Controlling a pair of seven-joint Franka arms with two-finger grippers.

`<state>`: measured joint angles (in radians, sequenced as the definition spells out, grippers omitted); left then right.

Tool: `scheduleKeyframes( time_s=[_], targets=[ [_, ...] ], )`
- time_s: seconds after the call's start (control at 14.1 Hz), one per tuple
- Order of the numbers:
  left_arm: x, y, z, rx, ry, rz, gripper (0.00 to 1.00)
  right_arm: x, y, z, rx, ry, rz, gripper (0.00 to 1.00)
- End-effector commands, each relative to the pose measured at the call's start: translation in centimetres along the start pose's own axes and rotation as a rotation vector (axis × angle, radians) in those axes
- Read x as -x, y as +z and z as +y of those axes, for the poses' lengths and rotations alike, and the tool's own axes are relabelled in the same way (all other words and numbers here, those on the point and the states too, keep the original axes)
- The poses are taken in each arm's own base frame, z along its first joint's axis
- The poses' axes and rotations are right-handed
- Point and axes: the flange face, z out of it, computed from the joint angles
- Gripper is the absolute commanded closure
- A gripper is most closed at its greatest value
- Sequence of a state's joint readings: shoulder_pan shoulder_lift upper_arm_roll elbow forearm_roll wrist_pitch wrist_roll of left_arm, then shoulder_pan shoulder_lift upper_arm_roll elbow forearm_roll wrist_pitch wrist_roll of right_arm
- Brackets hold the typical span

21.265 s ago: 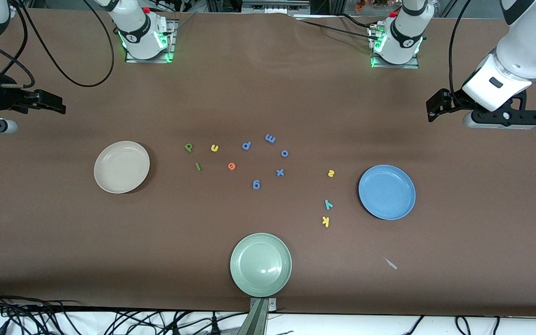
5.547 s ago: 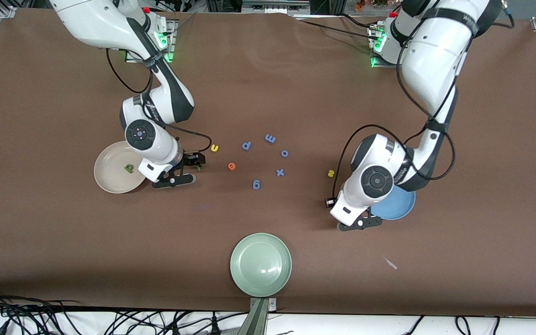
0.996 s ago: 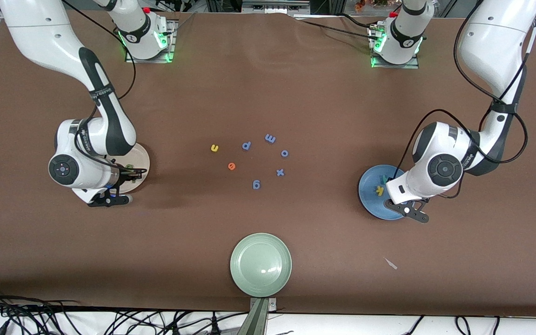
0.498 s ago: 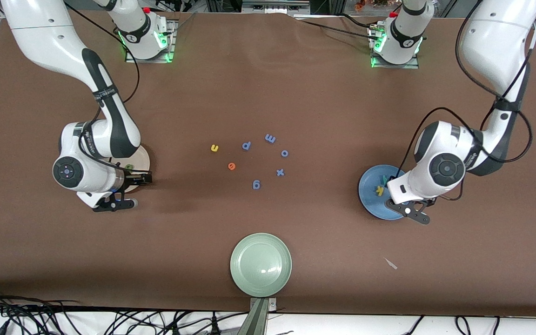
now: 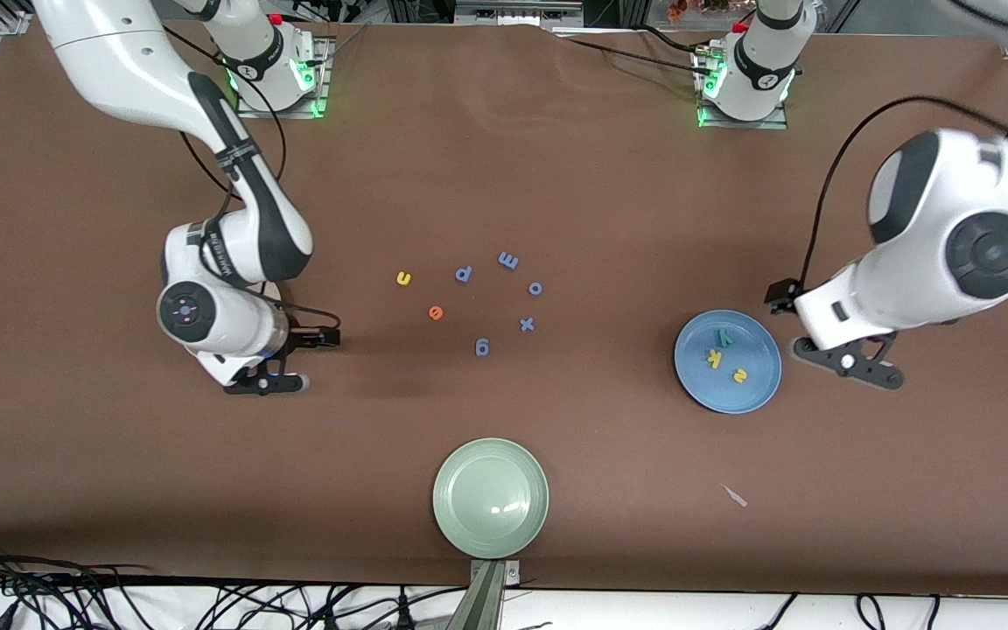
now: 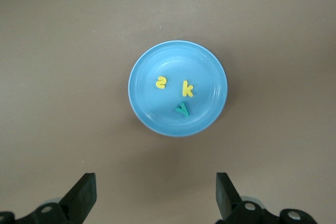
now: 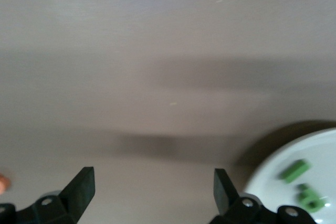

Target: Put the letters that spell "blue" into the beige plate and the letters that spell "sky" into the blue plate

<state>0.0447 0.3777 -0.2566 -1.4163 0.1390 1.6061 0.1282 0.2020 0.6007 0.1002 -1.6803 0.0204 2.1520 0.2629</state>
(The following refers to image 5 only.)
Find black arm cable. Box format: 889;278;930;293
163;17;343;333
800;94;1008;290

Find green round plate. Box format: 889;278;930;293
432;437;550;560

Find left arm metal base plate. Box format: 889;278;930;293
695;48;790;130

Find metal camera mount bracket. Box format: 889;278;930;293
444;560;522;630

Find brown table cover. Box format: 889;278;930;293
0;13;1008;598

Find grey metal box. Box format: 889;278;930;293
454;0;585;27

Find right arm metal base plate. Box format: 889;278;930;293
235;35;331;120

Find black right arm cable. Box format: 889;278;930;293
163;17;343;333

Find orange dried flowers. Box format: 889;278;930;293
667;0;737;20

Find black base cable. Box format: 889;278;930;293
635;24;717;57
556;35;706;78

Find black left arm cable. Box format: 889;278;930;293
800;94;1008;290

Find blue round plate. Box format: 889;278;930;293
674;310;783;415

